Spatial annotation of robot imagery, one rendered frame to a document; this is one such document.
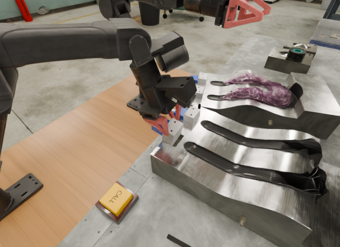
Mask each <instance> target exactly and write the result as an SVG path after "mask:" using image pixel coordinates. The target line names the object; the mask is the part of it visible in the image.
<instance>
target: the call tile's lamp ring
mask: <svg viewBox="0 0 340 247"><path fill-rule="evenodd" d="M116 183H117V184H119V185H120V186H122V187H123V188H125V189H126V190H128V191H129V192H130V193H132V195H133V196H134V197H133V199H132V200H131V201H130V202H129V204H128V205H127V206H126V207H125V208H124V210H123V211H122V212H121V213H120V215H119V216H118V217H116V216H114V215H113V214H112V213H111V212H109V211H108V210H107V209H105V208H104V207H103V206H102V205H100V204H99V203H100V201H99V200H98V201H97V203H96V204H95V205H97V206H98V207H99V208H100V209H102V210H103V211H104V212H105V213H107V214H108V215H109V216H110V217H112V218H113V219H114V220H116V221H117V222H118V220H119V219H120V218H121V216H122V215H123V214H124V213H125V212H126V210H127V209H128V208H129V206H130V205H131V204H132V203H133V201H134V200H135V199H136V198H137V196H138V195H137V194H135V193H134V192H132V191H131V190H129V189H128V188H126V187H125V186H123V185H122V184H120V183H119V182H117V181H116Z"/></svg>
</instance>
